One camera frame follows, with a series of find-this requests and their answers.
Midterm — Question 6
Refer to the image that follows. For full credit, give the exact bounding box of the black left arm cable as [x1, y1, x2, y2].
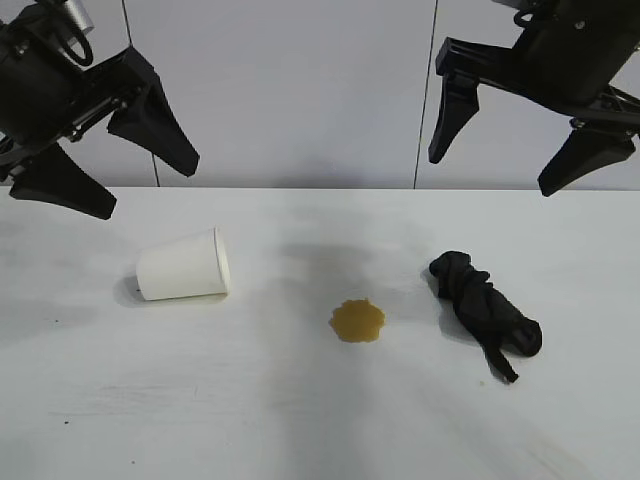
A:
[58, 19, 95, 67]

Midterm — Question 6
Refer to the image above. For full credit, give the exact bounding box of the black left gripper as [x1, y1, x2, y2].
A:
[0, 0, 202, 222]

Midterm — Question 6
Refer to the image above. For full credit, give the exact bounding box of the brown liquid spill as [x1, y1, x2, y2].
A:
[329, 297, 387, 345]

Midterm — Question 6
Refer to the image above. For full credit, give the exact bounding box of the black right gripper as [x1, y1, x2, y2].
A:
[427, 0, 640, 198]

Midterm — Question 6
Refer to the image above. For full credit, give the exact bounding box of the white paper cup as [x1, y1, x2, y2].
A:
[135, 227, 234, 302]

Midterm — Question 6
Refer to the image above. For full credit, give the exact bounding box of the black cloth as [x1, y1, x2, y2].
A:
[428, 249, 544, 385]

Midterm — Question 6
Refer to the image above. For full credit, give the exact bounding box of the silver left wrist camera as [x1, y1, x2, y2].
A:
[62, 0, 96, 32]

